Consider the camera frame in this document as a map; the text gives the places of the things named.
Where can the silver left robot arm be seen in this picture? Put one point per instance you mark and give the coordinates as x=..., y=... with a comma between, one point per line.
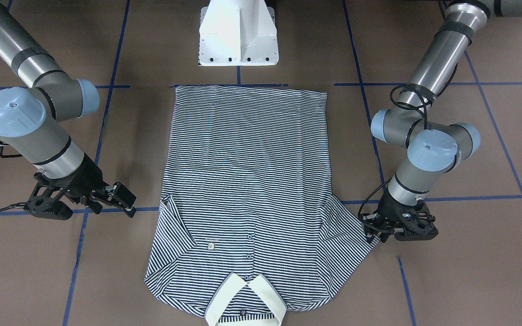
x=432, y=149

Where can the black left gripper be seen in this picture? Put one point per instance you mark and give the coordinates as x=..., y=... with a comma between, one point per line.
x=389, y=208

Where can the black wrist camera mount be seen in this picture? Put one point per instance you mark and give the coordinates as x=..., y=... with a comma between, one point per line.
x=45, y=200
x=417, y=223

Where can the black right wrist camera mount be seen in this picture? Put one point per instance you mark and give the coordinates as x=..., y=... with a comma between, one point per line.
x=45, y=200

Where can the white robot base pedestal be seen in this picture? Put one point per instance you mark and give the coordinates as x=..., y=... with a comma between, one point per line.
x=238, y=33

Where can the brown table cover mat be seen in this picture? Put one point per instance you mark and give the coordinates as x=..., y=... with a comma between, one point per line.
x=88, y=271

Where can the navy white striped polo shirt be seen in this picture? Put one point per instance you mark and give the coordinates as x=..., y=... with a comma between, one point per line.
x=248, y=227

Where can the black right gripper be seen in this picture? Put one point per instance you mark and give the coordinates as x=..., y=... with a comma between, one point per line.
x=83, y=178

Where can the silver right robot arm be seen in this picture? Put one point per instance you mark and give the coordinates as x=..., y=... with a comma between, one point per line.
x=30, y=123

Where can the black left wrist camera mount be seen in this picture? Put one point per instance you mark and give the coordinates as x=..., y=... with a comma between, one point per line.
x=417, y=223

